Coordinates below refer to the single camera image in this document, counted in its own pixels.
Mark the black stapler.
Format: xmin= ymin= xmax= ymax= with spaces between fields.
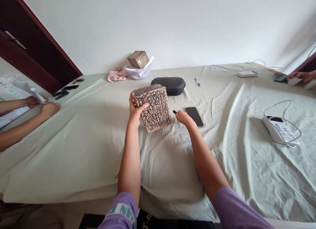
xmin=52 ymin=89 xmax=69 ymax=100

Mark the scribbled brown cardboard box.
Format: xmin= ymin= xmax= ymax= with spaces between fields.
xmin=131 ymin=83 xmax=172 ymax=134

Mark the white paper packet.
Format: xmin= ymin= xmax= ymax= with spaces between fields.
xmin=30 ymin=88 xmax=48 ymax=105

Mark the white charging cable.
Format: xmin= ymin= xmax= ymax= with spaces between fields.
xmin=213 ymin=42 xmax=316 ymax=73

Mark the pale green bed sheet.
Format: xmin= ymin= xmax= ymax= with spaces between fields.
xmin=0 ymin=62 xmax=316 ymax=223

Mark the person's body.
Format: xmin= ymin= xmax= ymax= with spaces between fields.
xmin=81 ymin=187 xmax=276 ymax=229

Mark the dark smartphone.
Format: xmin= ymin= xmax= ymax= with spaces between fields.
xmin=273 ymin=73 xmax=289 ymax=83

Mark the pink crumpled cloth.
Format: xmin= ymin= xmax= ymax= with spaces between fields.
xmin=107 ymin=66 xmax=128 ymax=83

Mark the white power adapter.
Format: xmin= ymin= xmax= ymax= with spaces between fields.
xmin=237 ymin=70 xmax=258 ymax=78

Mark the small brown cardboard box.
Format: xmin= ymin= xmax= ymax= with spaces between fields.
xmin=127 ymin=50 xmax=151 ymax=69

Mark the person's right hand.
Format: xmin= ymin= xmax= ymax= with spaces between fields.
xmin=175 ymin=110 xmax=197 ymax=129

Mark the person's left hand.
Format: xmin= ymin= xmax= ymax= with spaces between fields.
xmin=129 ymin=91 xmax=149 ymax=127

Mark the white plastic bag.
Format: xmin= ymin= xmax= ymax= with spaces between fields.
xmin=0 ymin=75 xmax=38 ymax=131

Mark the black smartphone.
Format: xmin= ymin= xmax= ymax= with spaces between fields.
xmin=185 ymin=106 xmax=205 ymax=128

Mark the clear plastic tub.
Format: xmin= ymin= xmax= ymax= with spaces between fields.
xmin=124 ymin=64 xmax=151 ymax=81

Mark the white printer cable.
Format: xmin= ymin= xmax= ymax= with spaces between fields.
xmin=263 ymin=100 xmax=302 ymax=148

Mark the black oval zip case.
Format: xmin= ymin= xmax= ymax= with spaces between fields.
xmin=150 ymin=77 xmax=186 ymax=96

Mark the dark red wooden door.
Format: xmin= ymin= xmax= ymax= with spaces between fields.
xmin=0 ymin=0 xmax=84 ymax=94

